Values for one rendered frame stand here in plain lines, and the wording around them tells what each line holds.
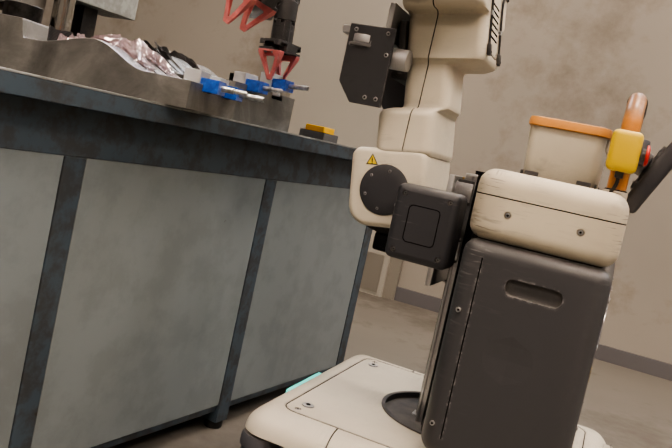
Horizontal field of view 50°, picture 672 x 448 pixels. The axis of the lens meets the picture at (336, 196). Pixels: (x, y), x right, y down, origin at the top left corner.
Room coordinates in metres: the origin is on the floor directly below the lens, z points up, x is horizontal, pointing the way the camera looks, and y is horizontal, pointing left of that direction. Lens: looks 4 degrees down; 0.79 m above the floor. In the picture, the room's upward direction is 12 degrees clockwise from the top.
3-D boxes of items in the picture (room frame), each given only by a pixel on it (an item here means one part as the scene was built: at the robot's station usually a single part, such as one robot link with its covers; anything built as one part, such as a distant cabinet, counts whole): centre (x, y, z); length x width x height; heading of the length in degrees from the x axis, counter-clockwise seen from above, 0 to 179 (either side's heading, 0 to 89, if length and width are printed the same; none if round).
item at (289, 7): (1.86, 0.23, 1.10); 0.07 x 0.06 x 0.07; 77
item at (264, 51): (1.85, 0.22, 0.97); 0.07 x 0.07 x 0.09; 62
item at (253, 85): (1.75, 0.23, 0.89); 0.13 x 0.05 x 0.05; 62
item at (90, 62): (1.57, 0.54, 0.85); 0.50 x 0.26 x 0.11; 79
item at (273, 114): (1.93, 0.44, 0.87); 0.50 x 0.26 x 0.14; 61
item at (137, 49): (1.58, 0.53, 0.90); 0.26 x 0.18 x 0.08; 79
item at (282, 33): (1.86, 0.22, 1.04); 0.10 x 0.07 x 0.07; 152
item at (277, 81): (1.84, 0.18, 0.91); 0.13 x 0.05 x 0.05; 62
